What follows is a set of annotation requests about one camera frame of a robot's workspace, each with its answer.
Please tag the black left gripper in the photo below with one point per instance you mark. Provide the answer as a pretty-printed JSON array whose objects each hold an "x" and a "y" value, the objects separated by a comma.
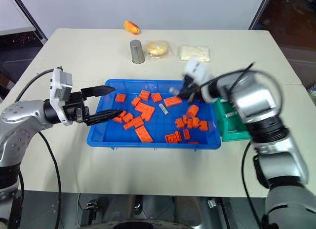
[{"x": 75, "y": 108}]

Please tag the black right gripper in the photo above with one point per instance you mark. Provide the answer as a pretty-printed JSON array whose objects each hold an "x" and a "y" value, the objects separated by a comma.
[{"x": 191, "y": 86}]

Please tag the silver battery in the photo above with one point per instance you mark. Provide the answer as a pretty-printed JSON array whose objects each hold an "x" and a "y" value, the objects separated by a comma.
[
  {"x": 174, "y": 90},
  {"x": 164, "y": 108},
  {"x": 231, "y": 114}
]

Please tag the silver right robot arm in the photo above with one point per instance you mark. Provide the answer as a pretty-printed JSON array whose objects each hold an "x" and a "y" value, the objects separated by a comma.
[{"x": 279, "y": 150}]

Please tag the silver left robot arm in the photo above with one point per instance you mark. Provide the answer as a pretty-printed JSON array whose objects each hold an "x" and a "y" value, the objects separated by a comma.
[{"x": 19, "y": 113}]

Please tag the blue plastic bin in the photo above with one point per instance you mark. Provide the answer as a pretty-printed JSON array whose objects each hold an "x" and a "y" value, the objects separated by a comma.
[{"x": 158, "y": 135}]

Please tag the green plastic bin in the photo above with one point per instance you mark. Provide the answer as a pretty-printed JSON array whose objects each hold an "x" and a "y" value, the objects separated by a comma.
[{"x": 232, "y": 130}]

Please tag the long orange brick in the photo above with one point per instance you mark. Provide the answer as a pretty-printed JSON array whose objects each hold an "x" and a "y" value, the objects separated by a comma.
[
  {"x": 144, "y": 134},
  {"x": 172, "y": 101},
  {"x": 145, "y": 111}
]

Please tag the orange cylinder block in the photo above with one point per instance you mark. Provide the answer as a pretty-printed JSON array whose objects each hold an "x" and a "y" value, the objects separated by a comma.
[{"x": 192, "y": 110}]

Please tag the small orange brick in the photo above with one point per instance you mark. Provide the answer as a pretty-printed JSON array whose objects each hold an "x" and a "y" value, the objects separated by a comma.
[
  {"x": 156, "y": 97},
  {"x": 119, "y": 118},
  {"x": 203, "y": 126},
  {"x": 170, "y": 139},
  {"x": 178, "y": 136},
  {"x": 145, "y": 95},
  {"x": 128, "y": 117},
  {"x": 186, "y": 134},
  {"x": 193, "y": 123},
  {"x": 137, "y": 121},
  {"x": 181, "y": 122},
  {"x": 121, "y": 98},
  {"x": 128, "y": 126},
  {"x": 136, "y": 102}
]

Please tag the bagged white bread slices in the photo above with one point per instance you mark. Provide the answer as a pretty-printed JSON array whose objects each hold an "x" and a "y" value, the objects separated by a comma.
[{"x": 195, "y": 53}]

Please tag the bagged round bread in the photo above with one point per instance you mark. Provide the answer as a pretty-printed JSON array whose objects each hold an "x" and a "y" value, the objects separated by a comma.
[{"x": 158, "y": 48}]

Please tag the steel cup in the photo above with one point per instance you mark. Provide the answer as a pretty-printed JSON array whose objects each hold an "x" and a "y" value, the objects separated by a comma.
[{"x": 137, "y": 52}]

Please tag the yellow orange toy fruit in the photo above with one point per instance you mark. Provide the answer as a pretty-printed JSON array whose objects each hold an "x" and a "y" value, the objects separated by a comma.
[{"x": 132, "y": 27}]

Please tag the white board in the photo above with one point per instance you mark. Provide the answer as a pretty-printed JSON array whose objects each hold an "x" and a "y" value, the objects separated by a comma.
[{"x": 12, "y": 16}]

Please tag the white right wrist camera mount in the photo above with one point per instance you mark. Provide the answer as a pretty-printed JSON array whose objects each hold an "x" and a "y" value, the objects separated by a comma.
[{"x": 197, "y": 69}]

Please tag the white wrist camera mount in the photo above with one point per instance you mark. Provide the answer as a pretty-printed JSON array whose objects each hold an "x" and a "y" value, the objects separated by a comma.
[
  {"x": 55, "y": 90},
  {"x": 197, "y": 69}
]

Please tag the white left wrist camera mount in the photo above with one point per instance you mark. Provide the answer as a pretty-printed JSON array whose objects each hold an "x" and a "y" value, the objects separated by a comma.
[{"x": 55, "y": 90}]

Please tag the black frame bar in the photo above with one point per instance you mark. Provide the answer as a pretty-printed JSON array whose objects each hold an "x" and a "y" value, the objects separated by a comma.
[
  {"x": 259, "y": 9},
  {"x": 32, "y": 19}
]

